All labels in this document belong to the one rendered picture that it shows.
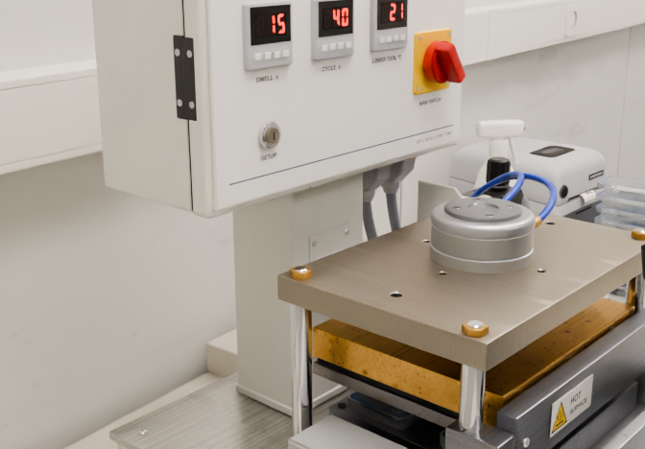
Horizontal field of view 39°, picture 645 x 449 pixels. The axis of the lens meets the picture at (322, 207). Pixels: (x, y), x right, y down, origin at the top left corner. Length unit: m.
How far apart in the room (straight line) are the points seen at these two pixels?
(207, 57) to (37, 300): 0.55
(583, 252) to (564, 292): 0.09
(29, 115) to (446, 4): 0.45
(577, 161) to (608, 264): 0.99
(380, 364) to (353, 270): 0.07
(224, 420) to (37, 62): 0.46
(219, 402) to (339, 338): 0.22
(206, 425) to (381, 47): 0.37
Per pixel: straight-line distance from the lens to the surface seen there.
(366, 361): 0.69
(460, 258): 0.69
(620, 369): 0.74
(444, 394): 0.65
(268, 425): 0.84
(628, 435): 0.70
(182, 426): 0.85
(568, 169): 1.67
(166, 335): 1.29
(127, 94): 0.72
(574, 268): 0.71
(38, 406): 1.18
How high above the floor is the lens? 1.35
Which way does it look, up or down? 17 degrees down
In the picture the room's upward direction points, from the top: straight up
